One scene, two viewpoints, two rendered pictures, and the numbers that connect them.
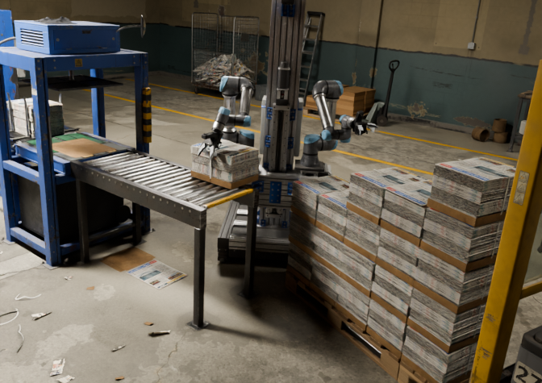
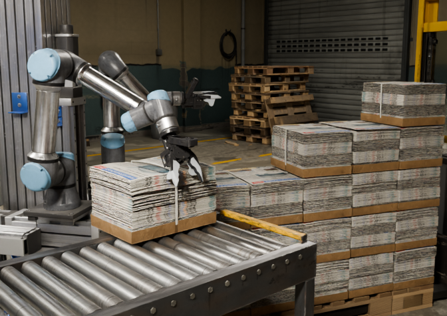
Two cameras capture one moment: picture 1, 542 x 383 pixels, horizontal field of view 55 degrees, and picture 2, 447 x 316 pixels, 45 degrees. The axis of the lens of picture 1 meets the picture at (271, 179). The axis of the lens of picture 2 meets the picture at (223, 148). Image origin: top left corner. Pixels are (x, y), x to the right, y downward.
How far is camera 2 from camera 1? 3.60 m
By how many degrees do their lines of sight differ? 76
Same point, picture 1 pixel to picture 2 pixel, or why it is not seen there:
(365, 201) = (330, 156)
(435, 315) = (422, 220)
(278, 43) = not seen: outside the picture
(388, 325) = (375, 268)
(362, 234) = (328, 195)
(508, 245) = not seen: outside the picture
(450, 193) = (422, 106)
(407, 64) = not seen: outside the picture
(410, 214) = (386, 143)
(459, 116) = not seen: outside the picture
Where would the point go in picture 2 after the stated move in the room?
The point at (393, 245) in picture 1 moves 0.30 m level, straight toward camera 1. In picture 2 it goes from (370, 184) to (430, 190)
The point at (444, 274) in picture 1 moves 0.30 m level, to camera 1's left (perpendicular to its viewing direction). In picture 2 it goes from (424, 179) to (433, 192)
